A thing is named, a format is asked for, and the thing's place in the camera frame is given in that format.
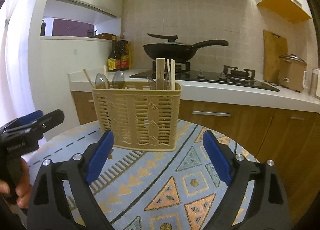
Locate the dark soy sauce bottle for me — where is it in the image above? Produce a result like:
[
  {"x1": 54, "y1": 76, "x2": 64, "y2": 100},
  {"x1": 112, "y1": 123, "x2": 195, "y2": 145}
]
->
[{"x1": 108, "y1": 36, "x2": 121, "y2": 73}]

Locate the wooden cutting board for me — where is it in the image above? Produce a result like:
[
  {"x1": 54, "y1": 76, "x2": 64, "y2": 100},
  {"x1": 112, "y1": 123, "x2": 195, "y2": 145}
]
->
[{"x1": 262, "y1": 29, "x2": 288, "y2": 83}]

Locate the metal spoon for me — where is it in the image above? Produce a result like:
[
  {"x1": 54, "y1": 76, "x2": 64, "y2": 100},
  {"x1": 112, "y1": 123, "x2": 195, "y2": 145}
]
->
[
  {"x1": 112, "y1": 70, "x2": 125, "y2": 89},
  {"x1": 95, "y1": 73, "x2": 110, "y2": 89}
]

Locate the black gas stove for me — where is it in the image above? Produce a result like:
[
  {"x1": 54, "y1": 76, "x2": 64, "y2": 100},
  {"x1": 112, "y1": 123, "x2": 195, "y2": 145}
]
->
[{"x1": 129, "y1": 61, "x2": 281, "y2": 92}]

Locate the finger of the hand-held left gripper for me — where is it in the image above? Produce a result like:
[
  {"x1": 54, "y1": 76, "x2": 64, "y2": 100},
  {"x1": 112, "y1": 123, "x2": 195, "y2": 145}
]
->
[
  {"x1": 17, "y1": 110, "x2": 43, "y2": 127},
  {"x1": 30, "y1": 109, "x2": 65, "y2": 134}
]

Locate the beige plastic utensil basket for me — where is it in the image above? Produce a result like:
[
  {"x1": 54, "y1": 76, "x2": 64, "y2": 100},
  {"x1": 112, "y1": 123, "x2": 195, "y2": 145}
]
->
[{"x1": 92, "y1": 81, "x2": 182, "y2": 152}]

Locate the blue patterned tablecloth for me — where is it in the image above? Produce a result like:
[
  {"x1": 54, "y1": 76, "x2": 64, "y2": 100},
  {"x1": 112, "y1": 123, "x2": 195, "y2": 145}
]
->
[{"x1": 25, "y1": 119, "x2": 262, "y2": 230}]

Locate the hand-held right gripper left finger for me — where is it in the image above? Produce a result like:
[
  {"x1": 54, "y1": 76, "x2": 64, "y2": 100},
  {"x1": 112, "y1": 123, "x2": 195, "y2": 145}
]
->
[{"x1": 26, "y1": 130, "x2": 115, "y2": 230}]

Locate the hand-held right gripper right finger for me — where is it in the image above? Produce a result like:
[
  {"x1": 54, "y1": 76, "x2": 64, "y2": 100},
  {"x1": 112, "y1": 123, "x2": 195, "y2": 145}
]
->
[{"x1": 202, "y1": 130, "x2": 292, "y2": 230}]

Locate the brown rice cooker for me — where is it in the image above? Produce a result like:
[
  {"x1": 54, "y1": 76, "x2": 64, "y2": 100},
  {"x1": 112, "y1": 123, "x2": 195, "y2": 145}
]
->
[{"x1": 278, "y1": 53, "x2": 308, "y2": 93}]

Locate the glass wok lid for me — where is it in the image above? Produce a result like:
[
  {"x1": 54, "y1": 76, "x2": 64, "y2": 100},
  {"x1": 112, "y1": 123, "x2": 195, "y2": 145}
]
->
[{"x1": 147, "y1": 33, "x2": 191, "y2": 45}]

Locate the red label sauce bottle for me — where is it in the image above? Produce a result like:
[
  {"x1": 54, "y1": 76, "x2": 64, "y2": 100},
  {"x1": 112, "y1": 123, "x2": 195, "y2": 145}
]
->
[{"x1": 117, "y1": 36, "x2": 131, "y2": 71}]

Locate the black wok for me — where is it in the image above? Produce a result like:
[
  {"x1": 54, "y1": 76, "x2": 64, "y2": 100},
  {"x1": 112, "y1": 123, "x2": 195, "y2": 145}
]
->
[{"x1": 143, "y1": 39, "x2": 229, "y2": 63}]

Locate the person's left hand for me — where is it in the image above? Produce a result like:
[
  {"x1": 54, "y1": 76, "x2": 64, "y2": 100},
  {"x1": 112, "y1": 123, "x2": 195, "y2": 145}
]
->
[{"x1": 0, "y1": 157, "x2": 33, "y2": 209}]

